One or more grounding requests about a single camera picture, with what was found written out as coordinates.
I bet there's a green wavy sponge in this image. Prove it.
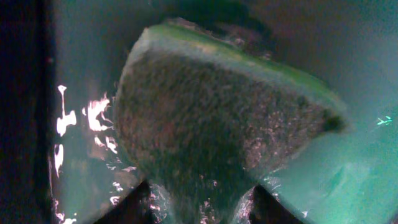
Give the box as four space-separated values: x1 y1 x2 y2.
114 19 348 223

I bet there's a rectangular green tray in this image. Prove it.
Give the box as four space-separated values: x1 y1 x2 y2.
0 0 398 224

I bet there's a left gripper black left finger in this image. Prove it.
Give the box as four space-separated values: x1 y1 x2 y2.
93 180 152 224

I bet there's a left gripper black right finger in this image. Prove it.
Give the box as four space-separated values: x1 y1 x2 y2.
248 185 303 224

